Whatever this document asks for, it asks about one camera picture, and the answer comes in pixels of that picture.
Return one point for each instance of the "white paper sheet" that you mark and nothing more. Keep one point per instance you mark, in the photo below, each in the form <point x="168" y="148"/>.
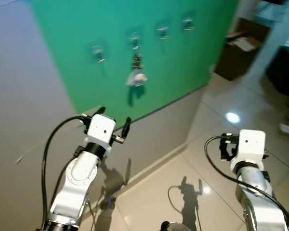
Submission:
<point x="246" y="43"/>

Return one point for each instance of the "large green board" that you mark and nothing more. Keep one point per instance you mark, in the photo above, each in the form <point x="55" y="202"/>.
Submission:
<point x="62" y="33"/>

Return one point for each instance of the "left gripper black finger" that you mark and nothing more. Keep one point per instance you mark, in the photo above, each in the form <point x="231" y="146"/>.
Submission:
<point x="127" y="126"/>
<point x="100" y="110"/>

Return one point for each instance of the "brown cardboard box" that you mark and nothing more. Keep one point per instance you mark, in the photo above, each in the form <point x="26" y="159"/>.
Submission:
<point x="236" y="60"/>

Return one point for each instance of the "black cabinet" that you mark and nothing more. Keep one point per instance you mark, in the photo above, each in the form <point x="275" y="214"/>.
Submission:
<point x="284" y="72"/>

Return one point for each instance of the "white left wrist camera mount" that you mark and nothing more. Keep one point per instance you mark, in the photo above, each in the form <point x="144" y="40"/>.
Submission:
<point x="101" y="129"/>

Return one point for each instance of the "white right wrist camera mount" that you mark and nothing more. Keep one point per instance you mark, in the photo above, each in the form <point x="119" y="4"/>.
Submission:
<point x="250" y="149"/>

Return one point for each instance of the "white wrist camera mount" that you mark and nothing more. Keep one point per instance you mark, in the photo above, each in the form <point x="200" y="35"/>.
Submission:
<point x="250" y="149"/>
<point x="101" y="129"/>

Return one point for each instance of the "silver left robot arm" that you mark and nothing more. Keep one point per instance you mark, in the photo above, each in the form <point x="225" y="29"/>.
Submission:
<point x="74" y="187"/>

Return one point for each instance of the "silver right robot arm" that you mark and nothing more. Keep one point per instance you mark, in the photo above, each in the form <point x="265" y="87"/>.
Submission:
<point x="257" y="202"/>

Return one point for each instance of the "key bunch with white tag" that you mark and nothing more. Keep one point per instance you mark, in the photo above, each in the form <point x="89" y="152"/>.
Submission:
<point x="136" y="77"/>

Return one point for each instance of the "clear adhesive wall hook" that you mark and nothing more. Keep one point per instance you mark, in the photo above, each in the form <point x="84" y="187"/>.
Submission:
<point x="134" y="38"/>
<point x="163" y="30"/>
<point x="188" y="22"/>
<point x="98" y="52"/>

